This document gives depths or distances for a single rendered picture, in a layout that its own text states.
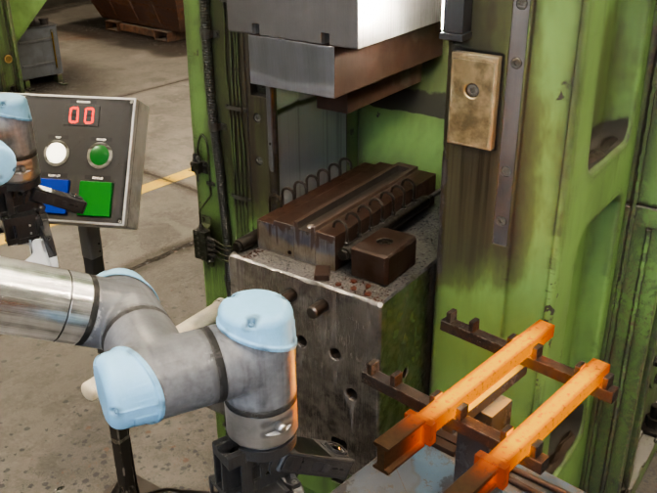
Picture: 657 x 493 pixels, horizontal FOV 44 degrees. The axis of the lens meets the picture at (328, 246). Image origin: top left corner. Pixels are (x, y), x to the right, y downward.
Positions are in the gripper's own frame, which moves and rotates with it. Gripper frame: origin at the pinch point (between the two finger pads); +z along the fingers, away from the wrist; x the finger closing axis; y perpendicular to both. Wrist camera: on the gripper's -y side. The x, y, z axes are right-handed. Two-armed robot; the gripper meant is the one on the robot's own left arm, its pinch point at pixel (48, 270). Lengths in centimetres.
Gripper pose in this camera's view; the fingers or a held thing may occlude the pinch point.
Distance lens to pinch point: 171.9
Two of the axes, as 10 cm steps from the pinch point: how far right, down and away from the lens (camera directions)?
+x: 5.6, 3.6, -7.4
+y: -8.3, 2.5, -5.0
